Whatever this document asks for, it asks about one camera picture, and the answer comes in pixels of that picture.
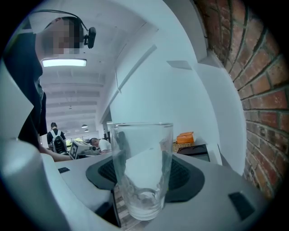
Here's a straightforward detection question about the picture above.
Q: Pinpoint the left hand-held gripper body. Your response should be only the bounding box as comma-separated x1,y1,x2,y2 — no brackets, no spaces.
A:
69,139,101,161

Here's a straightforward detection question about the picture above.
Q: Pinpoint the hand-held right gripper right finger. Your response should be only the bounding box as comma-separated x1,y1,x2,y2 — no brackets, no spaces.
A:
144,153,269,231

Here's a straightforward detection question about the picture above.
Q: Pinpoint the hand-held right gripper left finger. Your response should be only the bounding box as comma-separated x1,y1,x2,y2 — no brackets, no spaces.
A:
55,155,121,227

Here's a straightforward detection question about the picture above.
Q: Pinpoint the clear drinking glass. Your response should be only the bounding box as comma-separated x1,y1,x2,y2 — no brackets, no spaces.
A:
109,122,174,222

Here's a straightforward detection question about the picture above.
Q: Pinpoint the black tray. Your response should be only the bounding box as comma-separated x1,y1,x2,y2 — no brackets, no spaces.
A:
177,144,211,162

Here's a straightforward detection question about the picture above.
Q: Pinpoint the person's left forearm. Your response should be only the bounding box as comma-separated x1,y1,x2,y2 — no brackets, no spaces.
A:
38,145,73,163

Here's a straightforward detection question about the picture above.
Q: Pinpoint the orange box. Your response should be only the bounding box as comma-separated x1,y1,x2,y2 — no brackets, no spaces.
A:
176,131,196,145

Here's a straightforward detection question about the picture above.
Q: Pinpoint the rectangular ceiling light panel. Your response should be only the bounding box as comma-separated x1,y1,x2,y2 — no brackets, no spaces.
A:
41,58,88,68

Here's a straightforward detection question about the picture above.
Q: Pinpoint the person's black shirt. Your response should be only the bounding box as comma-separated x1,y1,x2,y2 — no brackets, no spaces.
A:
1,28,48,150

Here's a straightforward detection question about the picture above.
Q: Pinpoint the person's head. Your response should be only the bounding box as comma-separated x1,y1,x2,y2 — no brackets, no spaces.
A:
35,16,84,62

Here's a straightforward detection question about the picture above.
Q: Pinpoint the black head camera with band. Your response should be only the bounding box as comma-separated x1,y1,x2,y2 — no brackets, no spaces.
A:
33,9,97,50

